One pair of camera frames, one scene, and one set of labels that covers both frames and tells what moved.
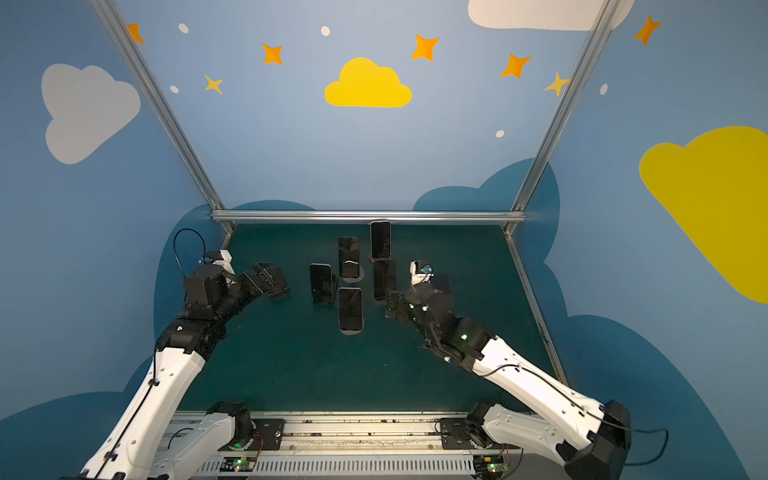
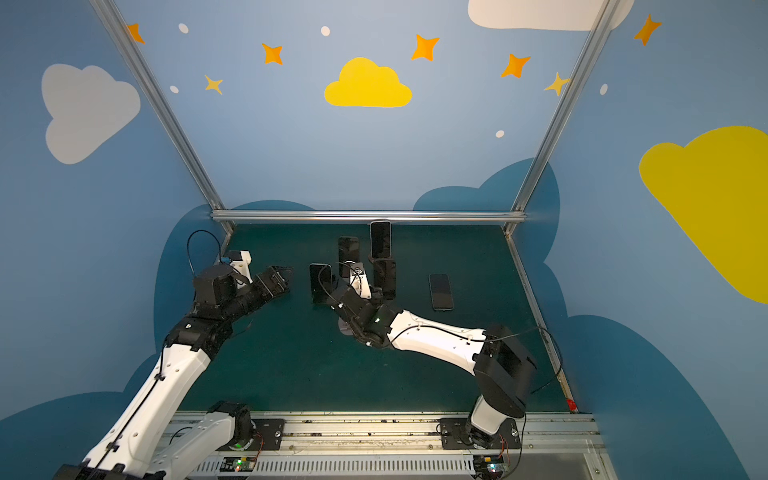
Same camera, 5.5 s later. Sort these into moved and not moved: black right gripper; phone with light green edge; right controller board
Moved: black right gripper
Not moved: right controller board; phone with light green edge
